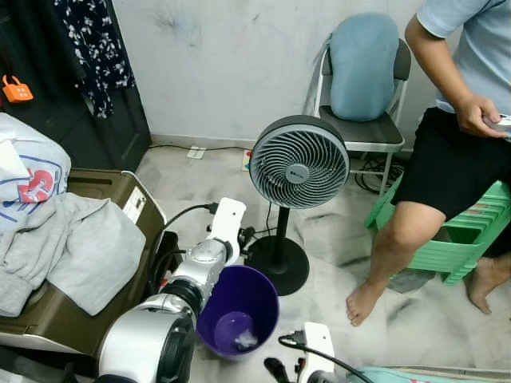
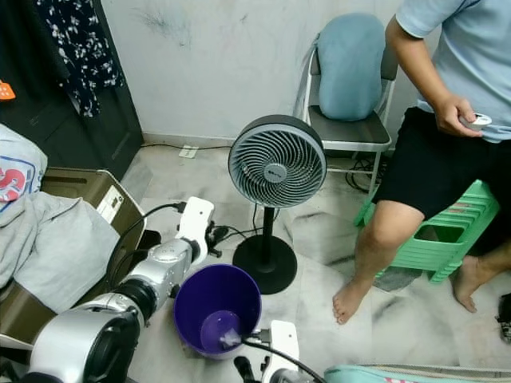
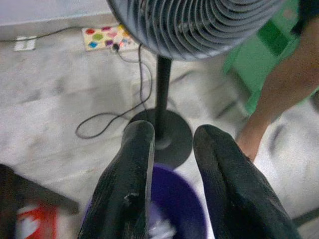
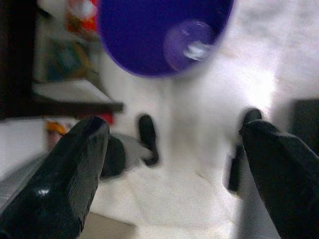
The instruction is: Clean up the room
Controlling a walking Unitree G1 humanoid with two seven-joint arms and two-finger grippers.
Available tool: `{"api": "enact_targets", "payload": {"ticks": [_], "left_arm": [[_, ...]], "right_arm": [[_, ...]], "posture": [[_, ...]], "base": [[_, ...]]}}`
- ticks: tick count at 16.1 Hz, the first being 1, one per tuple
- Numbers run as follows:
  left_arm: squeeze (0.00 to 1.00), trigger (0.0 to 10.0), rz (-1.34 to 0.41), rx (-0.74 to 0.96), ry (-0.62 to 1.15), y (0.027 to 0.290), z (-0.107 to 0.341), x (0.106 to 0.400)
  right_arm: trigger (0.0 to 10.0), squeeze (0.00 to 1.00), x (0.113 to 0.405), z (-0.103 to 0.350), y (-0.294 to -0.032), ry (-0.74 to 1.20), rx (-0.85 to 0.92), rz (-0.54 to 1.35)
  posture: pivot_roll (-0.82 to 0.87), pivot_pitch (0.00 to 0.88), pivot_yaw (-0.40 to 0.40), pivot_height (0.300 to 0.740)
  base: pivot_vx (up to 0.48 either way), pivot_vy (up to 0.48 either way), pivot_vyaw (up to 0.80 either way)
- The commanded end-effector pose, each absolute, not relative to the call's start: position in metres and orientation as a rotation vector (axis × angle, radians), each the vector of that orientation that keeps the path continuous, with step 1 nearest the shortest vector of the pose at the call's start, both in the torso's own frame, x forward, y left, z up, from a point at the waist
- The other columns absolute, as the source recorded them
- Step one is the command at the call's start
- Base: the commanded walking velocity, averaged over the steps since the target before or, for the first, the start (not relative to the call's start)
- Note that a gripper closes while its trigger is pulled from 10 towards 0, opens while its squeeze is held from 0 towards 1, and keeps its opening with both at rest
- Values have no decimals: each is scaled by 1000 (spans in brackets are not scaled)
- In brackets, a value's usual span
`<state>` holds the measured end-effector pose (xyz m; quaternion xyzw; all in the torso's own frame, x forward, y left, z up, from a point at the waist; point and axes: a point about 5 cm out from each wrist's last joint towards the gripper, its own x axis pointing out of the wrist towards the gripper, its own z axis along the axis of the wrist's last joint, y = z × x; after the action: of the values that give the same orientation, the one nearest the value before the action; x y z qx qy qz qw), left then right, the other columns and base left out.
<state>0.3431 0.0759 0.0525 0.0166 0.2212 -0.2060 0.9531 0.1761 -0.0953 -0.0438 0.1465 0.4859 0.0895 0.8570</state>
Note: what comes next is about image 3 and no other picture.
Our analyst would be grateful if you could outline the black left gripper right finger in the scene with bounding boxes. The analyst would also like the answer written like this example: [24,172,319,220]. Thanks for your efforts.
[193,124,304,239]

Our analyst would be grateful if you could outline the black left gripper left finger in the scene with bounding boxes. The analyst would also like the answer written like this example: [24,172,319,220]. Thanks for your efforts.
[77,120,157,239]

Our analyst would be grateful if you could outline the purple plastic bin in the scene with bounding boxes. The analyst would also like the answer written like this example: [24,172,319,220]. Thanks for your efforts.
[82,164,209,239]

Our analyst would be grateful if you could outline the red and white bag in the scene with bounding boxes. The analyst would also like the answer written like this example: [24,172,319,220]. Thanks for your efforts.
[14,203,59,239]

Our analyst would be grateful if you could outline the person's bare leg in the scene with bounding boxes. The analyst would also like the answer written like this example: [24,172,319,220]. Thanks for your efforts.
[236,42,319,160]

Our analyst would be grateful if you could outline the green plastic stool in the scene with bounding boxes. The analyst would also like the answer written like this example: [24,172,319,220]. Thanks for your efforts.
[223,0,319,118]

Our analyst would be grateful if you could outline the colourful shapes puzzle board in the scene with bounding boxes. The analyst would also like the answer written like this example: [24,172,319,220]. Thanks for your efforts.
[82,23,140,52]

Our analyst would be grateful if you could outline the black standing fan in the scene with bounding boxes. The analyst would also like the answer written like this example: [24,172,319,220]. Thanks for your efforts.
[106,0,285,170]

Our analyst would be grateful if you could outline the thin black fan cable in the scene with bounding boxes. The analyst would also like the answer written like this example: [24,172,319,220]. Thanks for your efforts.
[75,43,153,139]

